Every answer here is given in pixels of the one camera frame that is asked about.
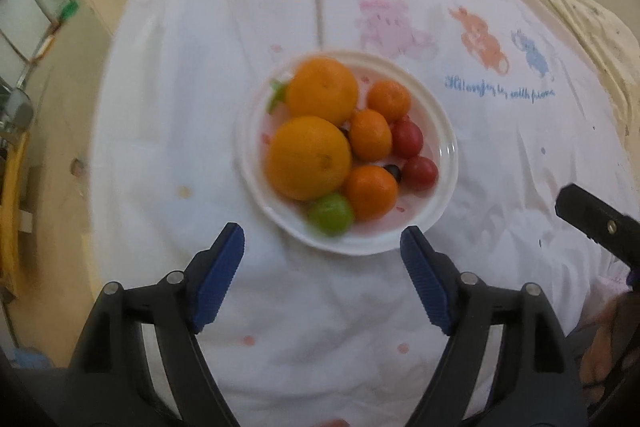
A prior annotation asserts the red cherry tomato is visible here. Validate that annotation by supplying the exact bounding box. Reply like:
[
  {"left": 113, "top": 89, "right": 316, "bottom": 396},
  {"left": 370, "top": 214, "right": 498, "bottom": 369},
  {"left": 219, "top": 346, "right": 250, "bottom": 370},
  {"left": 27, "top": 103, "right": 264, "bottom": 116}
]
[
  {"left": 401, "top": 156, "right": 439, "bottom": 191},
  {"left": 392, "top": 120, "right": 424, "bottom": 159}
]

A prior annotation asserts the small mandarin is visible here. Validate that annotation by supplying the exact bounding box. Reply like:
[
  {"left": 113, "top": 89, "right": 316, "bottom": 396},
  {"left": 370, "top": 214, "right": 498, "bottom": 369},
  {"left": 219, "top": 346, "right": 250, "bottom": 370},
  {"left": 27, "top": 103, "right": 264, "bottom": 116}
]
[
  {"left": 367, "top": 80, "right": 411, "bottom": 124},
  {"left": 349, "top": 109, "right": 393, "bottom": 162},
  {"left": 343, "top": 165, "right": 399, "bottom": 222}
]

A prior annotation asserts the green grape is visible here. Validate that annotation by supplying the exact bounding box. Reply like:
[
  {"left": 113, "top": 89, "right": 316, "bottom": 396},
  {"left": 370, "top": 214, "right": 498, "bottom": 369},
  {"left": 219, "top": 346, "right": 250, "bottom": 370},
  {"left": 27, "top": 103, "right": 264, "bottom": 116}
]
[{"left": 307, "top": 193, "right": 355, "bottom": 236}]

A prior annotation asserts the person's right hand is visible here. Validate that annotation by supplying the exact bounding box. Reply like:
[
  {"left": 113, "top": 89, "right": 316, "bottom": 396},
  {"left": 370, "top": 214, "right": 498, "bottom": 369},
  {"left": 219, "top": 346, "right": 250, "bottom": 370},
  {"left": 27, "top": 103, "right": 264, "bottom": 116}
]
[{"left": 579, "top": 293, "right": 639, "bottom": 404}]

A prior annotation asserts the cream patterned blanket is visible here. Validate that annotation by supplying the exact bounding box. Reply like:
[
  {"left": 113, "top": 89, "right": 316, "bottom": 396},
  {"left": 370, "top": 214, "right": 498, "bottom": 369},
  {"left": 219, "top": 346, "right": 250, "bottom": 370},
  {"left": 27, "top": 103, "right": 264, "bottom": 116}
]
[{"left": 538, "top": 0, "right": 639, "bottom": 168}]

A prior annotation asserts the white pink plate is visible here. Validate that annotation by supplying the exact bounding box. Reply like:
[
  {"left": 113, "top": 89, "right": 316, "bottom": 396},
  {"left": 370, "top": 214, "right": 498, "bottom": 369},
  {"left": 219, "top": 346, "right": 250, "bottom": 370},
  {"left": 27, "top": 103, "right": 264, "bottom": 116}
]
[{"left": 234, "top": 50, "right": 459, "bottom": 256}]

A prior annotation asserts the red cherry tomato on plate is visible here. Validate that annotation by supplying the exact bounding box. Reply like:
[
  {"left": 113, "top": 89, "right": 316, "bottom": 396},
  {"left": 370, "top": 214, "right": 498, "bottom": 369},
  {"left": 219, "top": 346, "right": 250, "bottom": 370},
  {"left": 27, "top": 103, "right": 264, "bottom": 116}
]
[{"left": 392, "top": 120, "right": 424, "bottom": 159}]

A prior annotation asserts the large orange bottom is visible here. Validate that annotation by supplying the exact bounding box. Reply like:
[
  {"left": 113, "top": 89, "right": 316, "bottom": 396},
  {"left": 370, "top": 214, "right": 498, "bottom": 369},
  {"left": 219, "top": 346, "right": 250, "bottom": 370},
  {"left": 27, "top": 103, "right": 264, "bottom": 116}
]
[{"left": 265, "top": 116, "right": 352, "bottom": 202}]

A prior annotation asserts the large orange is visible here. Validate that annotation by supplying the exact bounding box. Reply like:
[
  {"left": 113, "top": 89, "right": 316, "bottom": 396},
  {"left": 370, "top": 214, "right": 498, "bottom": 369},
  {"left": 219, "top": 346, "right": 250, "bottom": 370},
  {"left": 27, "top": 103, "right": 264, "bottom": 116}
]
[
  {"left": 285, "top": 55, "right": 359, "bottom": 127},
  {"left": 265, "top": 116, "right": 352, "bottom": 202}
]

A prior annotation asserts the large orange top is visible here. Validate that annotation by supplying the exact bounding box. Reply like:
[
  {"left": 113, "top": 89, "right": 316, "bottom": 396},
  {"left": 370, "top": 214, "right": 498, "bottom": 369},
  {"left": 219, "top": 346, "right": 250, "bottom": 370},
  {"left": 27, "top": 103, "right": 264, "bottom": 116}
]
[{"left": 285, "top": 55, "right": 359, "bottom": 127}]

